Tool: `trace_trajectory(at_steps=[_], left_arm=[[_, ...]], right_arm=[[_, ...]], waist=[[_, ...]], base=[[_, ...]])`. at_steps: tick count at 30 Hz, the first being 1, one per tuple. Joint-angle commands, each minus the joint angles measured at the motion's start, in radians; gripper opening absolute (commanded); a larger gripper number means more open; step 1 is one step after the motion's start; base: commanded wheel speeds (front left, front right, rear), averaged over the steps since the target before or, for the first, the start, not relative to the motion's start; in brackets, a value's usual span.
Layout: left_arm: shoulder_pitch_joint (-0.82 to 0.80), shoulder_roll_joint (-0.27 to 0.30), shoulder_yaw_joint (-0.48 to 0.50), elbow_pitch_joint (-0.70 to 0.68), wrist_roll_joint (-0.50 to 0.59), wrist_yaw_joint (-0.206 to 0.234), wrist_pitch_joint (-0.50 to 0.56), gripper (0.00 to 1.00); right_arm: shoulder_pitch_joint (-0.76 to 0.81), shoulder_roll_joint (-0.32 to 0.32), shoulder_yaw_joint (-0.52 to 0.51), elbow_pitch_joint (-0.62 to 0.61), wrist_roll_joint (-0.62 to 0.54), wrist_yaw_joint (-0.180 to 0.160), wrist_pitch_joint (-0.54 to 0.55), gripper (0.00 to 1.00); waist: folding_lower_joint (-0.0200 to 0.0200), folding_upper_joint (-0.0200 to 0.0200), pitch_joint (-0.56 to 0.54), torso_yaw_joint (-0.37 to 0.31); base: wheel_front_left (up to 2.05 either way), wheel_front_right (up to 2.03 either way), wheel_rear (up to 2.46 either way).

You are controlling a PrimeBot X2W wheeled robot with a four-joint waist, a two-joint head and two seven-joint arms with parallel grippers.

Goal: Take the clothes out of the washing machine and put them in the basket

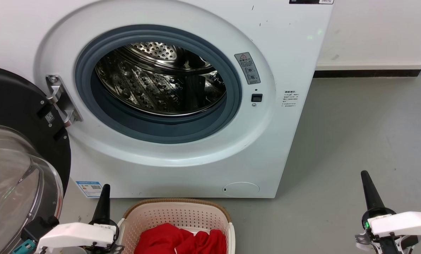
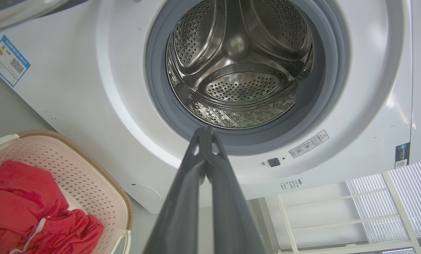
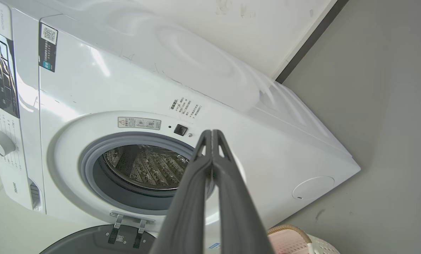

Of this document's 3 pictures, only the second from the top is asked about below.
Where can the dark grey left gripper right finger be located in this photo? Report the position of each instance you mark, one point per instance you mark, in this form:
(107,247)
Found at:
(231,211)

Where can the grey warning sticker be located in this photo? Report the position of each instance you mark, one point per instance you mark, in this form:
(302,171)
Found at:
(308,144)

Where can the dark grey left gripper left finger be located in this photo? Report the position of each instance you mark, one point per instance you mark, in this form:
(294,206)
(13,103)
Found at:
(182,204)

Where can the cream perforated laundry basket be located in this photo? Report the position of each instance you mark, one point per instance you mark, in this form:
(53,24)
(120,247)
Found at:
(87,176)

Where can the black door latch socket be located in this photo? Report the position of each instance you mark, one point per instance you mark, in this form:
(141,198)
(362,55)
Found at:
(274,162)

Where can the black-rimmed glass washer door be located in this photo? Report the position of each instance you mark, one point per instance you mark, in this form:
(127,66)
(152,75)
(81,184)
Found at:
(16,10)

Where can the blue-bordered energy label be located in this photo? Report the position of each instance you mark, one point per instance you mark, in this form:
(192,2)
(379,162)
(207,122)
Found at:
(8,60)

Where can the white framed ribbed panel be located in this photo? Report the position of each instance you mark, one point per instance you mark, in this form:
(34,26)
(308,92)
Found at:
(373,211)

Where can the white front-load washing machine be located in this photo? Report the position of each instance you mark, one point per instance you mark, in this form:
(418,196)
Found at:
(90,88)

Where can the round white filter cover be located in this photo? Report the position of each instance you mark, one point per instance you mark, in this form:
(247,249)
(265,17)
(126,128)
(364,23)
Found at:
(145,194)

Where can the black and blue side sticker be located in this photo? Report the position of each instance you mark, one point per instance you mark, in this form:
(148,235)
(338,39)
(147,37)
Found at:
(402,156)

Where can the grey rubber door gasket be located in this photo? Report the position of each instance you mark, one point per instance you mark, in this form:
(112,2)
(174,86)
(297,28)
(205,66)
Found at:
(157,88)

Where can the red garment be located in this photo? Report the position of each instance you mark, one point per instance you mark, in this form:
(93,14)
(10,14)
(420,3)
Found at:
(19,201)

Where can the small printed text label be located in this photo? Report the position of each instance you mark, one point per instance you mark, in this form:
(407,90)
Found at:
(291,184)

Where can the stainless steel washing machine drum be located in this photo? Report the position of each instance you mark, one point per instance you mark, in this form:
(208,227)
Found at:
(238,70)

